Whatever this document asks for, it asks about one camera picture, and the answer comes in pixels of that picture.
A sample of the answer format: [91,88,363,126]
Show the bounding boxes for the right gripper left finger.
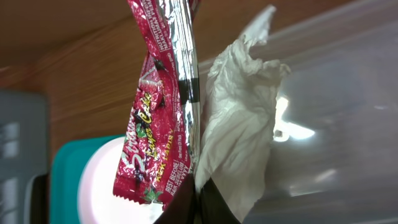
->
[154,174,196,224]

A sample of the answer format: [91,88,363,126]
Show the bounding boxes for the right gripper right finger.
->
[199,179,241,224]

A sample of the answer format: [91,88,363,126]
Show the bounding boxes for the red snack wrapper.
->
[113,0,200,207]

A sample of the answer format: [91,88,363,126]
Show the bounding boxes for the white napkin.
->
[195,5,290,223]

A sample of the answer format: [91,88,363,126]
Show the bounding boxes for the grey dishwasher rack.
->
[1,90,49,223]

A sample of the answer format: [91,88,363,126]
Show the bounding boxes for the large white plate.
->
[78,137,162,224]

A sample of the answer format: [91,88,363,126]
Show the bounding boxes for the teal plastic tray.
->
[50,135,119,224]

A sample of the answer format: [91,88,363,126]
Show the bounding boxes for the clear plastic bin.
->
[197,0,398,224]

